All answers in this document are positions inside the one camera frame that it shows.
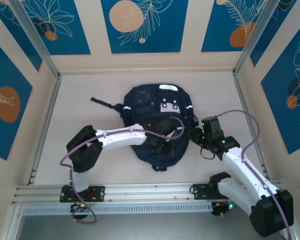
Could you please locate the navy blue backpack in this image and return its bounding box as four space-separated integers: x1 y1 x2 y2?
89 84 199 173

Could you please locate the black controller board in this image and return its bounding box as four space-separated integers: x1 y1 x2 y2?
211 201 238 218
69 202 92 221

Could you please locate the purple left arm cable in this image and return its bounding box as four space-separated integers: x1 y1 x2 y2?
59 116 186 224

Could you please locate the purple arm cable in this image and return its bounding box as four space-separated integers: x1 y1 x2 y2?
214 109 295 240
59 116 186 224

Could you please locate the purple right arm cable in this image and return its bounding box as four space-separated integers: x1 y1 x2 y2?
214 109 295 240

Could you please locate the aluminium frame rail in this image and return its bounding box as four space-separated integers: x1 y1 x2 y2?
12 181 286 205

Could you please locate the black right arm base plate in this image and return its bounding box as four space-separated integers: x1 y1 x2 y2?
189 183 240 201

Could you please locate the aluminium side rail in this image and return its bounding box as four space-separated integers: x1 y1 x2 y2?
232 71 271 181
27 74 63 186

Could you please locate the grey slotted cable duct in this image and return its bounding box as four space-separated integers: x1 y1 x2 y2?
22 202 213 216

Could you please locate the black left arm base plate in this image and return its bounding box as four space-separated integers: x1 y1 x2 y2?
59 185 106 203

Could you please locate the aluminium frame post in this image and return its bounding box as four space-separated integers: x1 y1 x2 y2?
233 0 278 76
7 0 61 80

